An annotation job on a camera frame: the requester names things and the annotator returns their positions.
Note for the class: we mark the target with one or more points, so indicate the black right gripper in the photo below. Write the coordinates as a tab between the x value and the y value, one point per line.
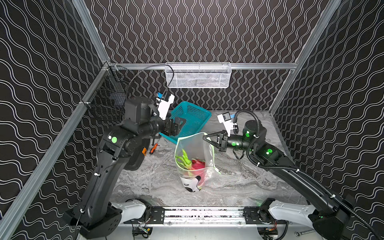
219	143

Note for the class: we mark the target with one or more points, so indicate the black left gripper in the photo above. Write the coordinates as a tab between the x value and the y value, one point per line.
170	127

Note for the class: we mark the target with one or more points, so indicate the panda print zip-top bag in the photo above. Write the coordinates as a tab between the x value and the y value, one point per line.
194	147

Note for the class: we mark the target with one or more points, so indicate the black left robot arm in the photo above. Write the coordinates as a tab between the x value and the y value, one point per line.
123	146

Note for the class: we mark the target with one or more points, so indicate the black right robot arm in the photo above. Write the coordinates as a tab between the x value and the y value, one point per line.
326	212

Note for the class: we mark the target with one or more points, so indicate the teal plastic basket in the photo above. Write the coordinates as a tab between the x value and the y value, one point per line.
196	118

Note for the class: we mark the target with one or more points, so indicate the silver wrench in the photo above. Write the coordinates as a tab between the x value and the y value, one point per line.
299	234

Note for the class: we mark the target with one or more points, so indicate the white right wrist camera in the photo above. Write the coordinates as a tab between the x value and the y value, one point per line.
227	120

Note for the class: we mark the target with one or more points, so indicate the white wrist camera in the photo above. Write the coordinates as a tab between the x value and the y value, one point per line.
227	120
165	100

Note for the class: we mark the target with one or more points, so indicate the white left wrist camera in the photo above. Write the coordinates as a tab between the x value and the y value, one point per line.
165	100

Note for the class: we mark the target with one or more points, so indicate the orange handled screwdriver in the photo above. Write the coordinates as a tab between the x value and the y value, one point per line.
152	151

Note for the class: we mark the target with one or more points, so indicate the white wire mesh basket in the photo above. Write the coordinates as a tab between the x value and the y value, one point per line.
198	75

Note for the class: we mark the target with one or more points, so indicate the black wire mesh basket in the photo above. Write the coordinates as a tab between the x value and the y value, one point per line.
106	103

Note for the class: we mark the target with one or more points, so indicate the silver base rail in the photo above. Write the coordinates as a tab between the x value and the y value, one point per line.
205	223

